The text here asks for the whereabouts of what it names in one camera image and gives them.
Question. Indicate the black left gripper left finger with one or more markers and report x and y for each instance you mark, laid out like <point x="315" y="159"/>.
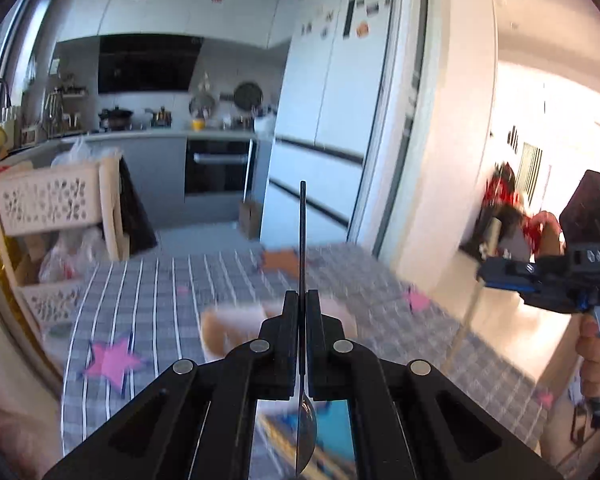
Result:
<point x="195" y="421"/>

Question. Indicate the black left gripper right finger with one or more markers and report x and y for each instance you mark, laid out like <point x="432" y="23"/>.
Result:
<point x="409" y="421"/>

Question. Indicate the white plastic utensil caddy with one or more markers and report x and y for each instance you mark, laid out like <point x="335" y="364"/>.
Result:
<point x="226" y="327"/>

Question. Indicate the metal spoon black handle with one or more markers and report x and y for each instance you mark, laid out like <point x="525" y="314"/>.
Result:
<point x="307" y="429"/>

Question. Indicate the plain wooden chopstick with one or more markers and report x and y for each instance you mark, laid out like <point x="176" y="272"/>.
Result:
<point x="464" y="327"/>

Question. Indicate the right hand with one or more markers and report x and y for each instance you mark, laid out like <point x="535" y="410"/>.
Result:
<point x="588" y="348"/>

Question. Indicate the blue star patch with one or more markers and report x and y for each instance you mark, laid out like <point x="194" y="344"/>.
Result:
<point x="334" y="434"/>

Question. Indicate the pink star left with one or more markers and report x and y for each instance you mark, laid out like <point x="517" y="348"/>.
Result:
<point x="113" y="362"/>

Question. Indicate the pink star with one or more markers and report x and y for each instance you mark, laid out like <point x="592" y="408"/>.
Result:
<point x="416" y="300"/>
<point x="113" y="362"/>

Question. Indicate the pink star right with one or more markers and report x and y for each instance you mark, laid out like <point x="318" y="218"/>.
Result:
<point x="416" y="300"/>

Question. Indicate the grey checked tablecloth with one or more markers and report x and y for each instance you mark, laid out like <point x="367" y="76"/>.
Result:
<point x="159" y="301"/>

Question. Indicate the orange star patch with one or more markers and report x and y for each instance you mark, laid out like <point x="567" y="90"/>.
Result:
<point x="286" y="261"/>

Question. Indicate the cardboard box on floor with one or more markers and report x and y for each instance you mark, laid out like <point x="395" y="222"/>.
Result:
<point x="250" y="218"/>

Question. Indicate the beige plastic storage rack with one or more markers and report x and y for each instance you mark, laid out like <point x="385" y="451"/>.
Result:
<point x="56" y="200"/>

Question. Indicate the black built-in oven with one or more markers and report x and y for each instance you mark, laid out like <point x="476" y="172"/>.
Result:
<point x="219" y="166"/>

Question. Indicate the white refrigerator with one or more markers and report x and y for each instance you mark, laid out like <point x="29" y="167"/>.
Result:
<point x="324" y="119"/>

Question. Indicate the black range hood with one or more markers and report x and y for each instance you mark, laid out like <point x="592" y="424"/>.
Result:
<point x="146" y="62"/>

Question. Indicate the red bag by wall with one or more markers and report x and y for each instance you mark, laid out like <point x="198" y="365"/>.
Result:
<point x="505" y="229"/>

